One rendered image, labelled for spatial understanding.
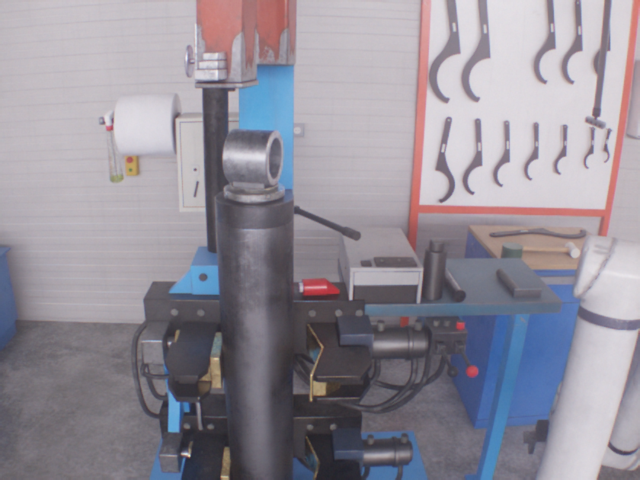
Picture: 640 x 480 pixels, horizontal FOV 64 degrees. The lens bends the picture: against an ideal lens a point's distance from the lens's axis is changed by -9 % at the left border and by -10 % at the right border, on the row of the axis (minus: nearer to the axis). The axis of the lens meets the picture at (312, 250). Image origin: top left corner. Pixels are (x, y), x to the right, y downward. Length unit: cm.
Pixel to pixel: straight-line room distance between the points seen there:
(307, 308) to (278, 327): 27
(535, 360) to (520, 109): 162
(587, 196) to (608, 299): 308
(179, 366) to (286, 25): 100
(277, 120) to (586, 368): 125
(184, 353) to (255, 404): 26
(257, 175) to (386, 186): 224
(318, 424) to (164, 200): 206
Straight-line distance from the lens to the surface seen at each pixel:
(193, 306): 185
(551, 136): 385
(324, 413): 209
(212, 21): 125
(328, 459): 201
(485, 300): 196
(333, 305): 183
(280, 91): 186
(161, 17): 354
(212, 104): 180
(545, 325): 288
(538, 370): 301
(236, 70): 123
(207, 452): 205
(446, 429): 306
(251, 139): 144
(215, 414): 210
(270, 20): 160
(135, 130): 235
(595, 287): 102
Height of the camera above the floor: 187
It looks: 21 degrees down
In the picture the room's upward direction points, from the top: 1 degrees clockwise
